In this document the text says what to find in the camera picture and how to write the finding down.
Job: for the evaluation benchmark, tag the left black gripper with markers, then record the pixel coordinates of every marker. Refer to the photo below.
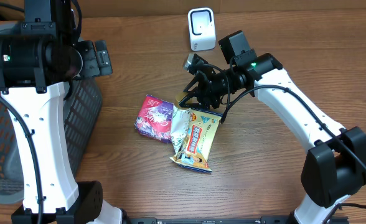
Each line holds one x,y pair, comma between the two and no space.
98,62

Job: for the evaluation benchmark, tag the red purple pad pack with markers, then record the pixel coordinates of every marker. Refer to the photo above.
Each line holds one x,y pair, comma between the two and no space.
154,119

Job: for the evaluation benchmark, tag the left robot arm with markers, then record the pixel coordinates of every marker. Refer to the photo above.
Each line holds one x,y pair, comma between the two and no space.
36,61

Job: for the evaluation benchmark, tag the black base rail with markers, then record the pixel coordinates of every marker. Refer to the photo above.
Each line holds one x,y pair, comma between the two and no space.
201,220

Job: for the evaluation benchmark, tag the yellow snack bag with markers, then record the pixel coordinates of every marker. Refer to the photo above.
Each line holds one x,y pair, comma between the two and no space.
197,142

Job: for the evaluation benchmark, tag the white tube gold cap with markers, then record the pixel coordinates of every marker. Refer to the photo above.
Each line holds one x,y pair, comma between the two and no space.
179,122

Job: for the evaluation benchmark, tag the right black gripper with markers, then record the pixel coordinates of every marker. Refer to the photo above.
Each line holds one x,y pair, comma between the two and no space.
203,94

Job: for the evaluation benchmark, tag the white barcode scanner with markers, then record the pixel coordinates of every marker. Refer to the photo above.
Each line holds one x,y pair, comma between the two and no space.
202,32

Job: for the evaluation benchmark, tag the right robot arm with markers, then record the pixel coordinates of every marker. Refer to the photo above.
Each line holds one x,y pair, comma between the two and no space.
335,164

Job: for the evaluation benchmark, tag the grey plastic basket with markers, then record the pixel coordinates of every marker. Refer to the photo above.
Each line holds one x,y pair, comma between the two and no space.
83,118

